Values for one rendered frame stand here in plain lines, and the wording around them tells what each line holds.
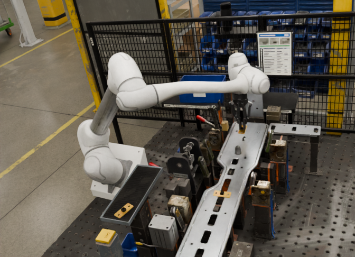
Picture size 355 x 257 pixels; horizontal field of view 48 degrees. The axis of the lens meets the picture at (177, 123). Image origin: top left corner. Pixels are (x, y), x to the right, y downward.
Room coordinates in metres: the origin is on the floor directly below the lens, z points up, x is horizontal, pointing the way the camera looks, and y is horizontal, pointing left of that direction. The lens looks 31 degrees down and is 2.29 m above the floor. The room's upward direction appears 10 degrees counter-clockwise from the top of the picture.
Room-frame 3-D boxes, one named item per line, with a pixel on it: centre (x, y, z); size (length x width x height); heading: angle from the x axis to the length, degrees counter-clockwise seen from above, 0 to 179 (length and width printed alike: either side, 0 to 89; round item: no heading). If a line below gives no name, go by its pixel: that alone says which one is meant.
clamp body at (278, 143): (1.73, -0.52, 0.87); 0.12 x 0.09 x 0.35; 64
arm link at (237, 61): (1.86, -0.36, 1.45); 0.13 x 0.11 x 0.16; 19
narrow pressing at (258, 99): (2.10, -0.48, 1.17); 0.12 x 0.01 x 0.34; 64
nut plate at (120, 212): (1.27, 0.29, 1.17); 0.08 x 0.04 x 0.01; 135
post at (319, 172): (1.84, -0.77, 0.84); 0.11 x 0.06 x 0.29; 64
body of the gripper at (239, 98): (1.87, -0.36, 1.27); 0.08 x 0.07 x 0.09; 64
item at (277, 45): (2.32, -0.69, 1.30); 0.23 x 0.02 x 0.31; 64
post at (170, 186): (1.46, 0.08, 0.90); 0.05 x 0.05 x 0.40; 64
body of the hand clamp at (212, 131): (1.94, -0.21, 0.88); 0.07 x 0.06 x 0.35; 64
